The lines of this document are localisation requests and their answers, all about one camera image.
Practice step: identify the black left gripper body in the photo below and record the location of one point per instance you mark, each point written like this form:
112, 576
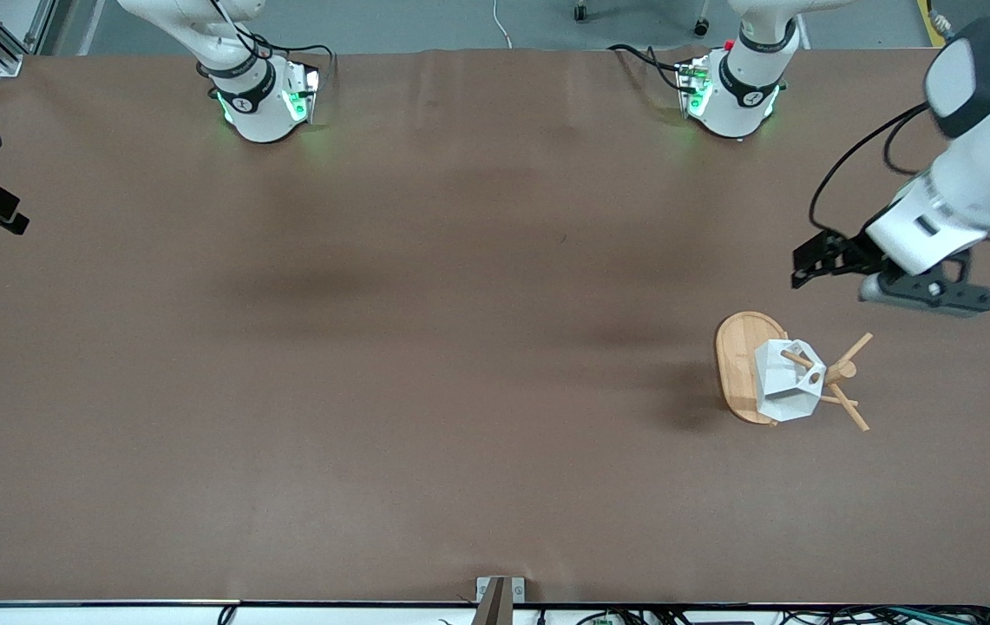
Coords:
852, 250

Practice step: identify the white faceted cup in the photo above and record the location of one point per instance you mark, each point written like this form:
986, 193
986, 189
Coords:
781, 391

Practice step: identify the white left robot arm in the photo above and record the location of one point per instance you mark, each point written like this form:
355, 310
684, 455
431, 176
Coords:
972, 182

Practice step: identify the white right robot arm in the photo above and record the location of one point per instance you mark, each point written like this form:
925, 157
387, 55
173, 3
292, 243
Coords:
256, 104

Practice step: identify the wooden cup rack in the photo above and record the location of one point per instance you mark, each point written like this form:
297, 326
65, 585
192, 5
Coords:
737, 365

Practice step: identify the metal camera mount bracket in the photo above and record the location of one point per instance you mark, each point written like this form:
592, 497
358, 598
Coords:
494, 599

